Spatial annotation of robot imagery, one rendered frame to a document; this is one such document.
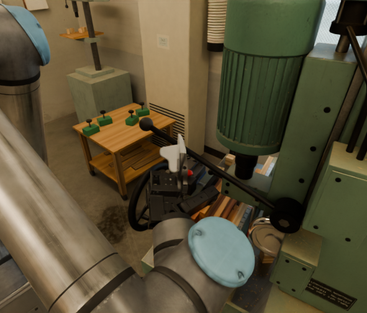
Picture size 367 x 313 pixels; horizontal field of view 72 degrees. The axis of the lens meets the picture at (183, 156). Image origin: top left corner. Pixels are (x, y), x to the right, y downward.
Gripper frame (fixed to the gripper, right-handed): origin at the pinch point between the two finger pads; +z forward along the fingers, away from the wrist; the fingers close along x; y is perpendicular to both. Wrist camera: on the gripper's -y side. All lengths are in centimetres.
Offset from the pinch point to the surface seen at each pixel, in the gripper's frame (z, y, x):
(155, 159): 110, -24, 120
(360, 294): -33, -42, 5
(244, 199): -7.1, -22.0, 7.9
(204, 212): -7.5, -11.9, 14.6
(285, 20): -1.9, -9.6, -36.0
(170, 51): 151, -22, 38
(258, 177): -3.1, -24.8, 2.4
